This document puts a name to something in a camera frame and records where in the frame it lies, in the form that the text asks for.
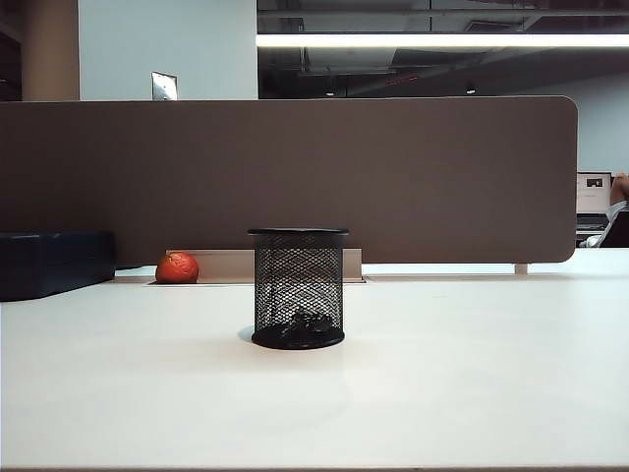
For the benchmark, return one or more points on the black mesh basket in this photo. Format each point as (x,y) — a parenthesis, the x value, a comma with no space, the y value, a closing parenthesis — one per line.
(298,341)

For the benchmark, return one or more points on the brown desk divider panel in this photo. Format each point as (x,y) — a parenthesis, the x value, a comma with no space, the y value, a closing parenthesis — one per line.
(393,172)

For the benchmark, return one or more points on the red orange round fruit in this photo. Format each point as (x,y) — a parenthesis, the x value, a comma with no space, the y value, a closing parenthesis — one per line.
(177,266)

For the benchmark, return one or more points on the small framed sign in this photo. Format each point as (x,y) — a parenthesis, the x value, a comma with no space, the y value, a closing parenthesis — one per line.
(163,86)

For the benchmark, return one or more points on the ceiling light strip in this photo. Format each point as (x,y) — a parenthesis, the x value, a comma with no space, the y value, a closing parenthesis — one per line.
(442,40)

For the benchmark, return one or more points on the black box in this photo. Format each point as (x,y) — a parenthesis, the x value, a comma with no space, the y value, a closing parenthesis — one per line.
(49,265)

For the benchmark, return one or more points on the computer monitor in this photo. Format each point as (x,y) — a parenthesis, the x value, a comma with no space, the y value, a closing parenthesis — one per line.
(594,189)

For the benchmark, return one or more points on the seated person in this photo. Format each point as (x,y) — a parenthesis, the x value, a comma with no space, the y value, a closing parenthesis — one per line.
(620,196)

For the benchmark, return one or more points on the white divider support bracket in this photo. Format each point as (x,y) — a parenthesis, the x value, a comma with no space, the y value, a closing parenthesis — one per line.
(521,268)

